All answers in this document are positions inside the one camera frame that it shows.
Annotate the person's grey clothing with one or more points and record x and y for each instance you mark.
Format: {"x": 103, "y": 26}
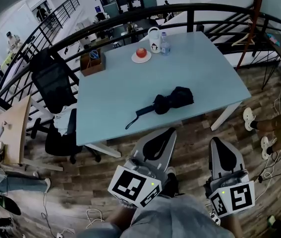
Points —
{"x": 172, "y": 217}

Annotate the person's black shoe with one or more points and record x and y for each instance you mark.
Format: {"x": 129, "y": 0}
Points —
{"x": 172, "y": 185}

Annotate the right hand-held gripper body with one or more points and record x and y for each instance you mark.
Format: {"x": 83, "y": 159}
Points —
{"x": 239, "y": 195}

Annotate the black umbrella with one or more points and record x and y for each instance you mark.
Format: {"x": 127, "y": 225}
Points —
{"x": 172, "y": 100}

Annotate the white table leg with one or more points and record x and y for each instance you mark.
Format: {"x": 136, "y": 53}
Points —
{"x": 105, "y": 149}
{"x": 225, "y": 115}

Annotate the red apple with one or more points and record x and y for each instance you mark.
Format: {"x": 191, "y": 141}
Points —
{"x": 141, "y": 52}

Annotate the wooden clothes hanger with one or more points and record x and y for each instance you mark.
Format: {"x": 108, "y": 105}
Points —
{"x": 244, "y": 40}

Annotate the brown open box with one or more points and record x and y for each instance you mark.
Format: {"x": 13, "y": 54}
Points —
{"x": 92, "y": 67}

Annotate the white bottle with penguin print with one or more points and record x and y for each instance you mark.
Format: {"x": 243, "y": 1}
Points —
{"x": 154, "y": 40}

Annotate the black metal railing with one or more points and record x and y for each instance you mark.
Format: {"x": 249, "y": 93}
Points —
{"x": 140, "y": 12}

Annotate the white round plate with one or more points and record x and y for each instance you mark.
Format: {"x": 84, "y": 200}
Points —
{"x": 134, "y": 58}

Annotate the black office chair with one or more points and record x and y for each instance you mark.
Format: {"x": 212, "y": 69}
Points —
{"x": 52, "y": 83}

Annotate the red-brown metal pole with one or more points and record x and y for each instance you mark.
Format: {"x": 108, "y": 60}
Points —
{"x": 253, "y": 21}

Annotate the person's left forearm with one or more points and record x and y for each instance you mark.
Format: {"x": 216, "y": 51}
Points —
{"x": 120, "y": 216}

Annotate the light wooden table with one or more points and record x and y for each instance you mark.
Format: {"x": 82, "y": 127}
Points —
{"x": 14, "y": 130}

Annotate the blue scissors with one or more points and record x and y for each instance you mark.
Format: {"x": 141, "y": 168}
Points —
{"x": 94, "y": 54}

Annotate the clear plastic water bottle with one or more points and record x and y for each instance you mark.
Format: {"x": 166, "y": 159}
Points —
{"x": 165, "y": 46}

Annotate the person's right forearm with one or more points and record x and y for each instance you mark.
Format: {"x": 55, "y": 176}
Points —
{"x": 230, "y": 225}

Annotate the white cloth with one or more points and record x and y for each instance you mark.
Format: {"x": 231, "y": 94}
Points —
{"x": 64, "y": 123}

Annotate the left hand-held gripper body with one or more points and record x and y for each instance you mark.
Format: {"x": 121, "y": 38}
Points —
{"x": 129, "y": 184}

